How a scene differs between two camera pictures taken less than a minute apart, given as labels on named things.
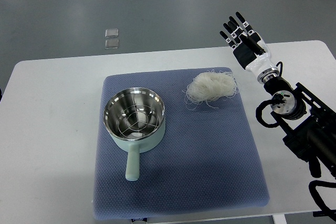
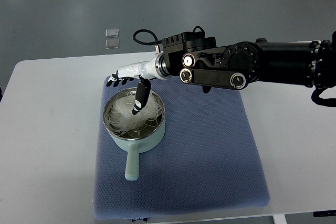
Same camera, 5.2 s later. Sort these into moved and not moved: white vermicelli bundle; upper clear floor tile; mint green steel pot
Moved: white vermicelli bundle
Not moved: upper clear floor tile; mint green steel pot
